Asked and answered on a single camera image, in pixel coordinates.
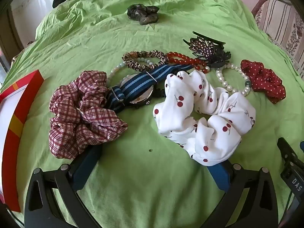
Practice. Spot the green bed sheet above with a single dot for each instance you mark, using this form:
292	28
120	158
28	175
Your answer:
142	182

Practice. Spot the maroon plaid scrunchie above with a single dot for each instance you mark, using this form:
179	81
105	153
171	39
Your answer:
71	114

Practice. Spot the dark camouflage scrunchie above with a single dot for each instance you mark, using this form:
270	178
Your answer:
142	14

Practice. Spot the red gift box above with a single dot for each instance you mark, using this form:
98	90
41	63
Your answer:
16	121

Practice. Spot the black rhinestone claw clip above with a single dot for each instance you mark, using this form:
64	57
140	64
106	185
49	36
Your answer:
206	49

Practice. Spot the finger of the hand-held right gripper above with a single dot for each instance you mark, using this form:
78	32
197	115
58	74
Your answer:
286	150

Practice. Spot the red polka dot scrunchie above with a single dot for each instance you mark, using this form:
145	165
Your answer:
256	76

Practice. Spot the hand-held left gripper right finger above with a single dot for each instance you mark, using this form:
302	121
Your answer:
219	176

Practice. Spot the striped floral sofa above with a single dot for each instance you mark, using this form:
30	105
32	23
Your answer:
280	21

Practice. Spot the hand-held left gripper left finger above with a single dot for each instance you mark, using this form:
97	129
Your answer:
86	168

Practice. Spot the white cherry print scrunchie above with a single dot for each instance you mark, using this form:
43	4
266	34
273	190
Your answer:
180	114

